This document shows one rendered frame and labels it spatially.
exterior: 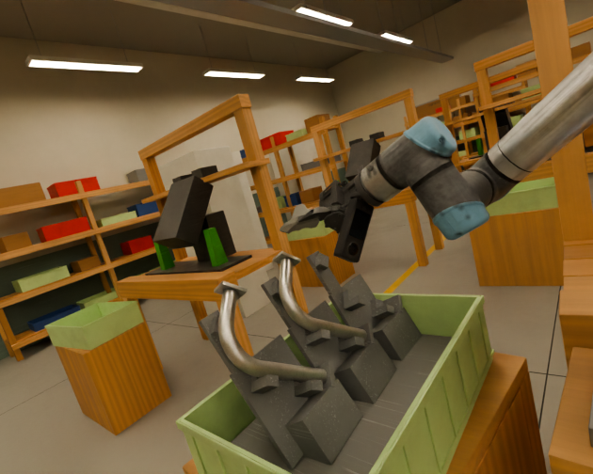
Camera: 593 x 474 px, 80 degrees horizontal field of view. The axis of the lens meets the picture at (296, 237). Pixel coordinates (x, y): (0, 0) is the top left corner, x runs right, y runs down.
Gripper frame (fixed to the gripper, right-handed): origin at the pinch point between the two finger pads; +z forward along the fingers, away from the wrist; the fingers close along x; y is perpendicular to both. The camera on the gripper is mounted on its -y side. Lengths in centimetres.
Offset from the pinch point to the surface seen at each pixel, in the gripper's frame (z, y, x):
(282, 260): 8.0, 0.2, 1.2
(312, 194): 314, 416, -247
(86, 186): 466, 352, 87
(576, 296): -27, -4, -60
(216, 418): 27.4, -30.8, 3.4
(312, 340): 9.8, -16.2, -8.7
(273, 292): 11.1, -6.9, 1.3
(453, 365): -10.9, -22.8, -27.1
